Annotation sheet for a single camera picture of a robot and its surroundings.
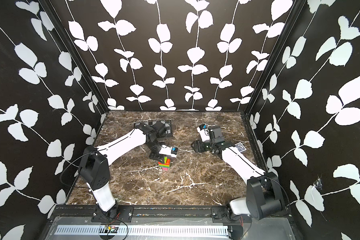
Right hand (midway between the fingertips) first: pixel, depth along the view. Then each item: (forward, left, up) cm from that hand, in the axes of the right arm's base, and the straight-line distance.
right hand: (195, 141), depth 86 cm
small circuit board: (-42, +43, -15) cm, 62 cm away
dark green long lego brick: (-11, +18, -13) cm, 25 cm away
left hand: (-7, +18, -3) cm, 20 cm away
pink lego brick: (-11, +19, -14) cm, 26 cm away
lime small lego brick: (-11, +17, -1) cm, 20 cm away
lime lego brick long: (-11, +19, -9) cm, 23 cm away
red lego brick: (-12, +16, -4) cm, 21 cm away
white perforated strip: (-42, +10, -14) cm, 45 cm away
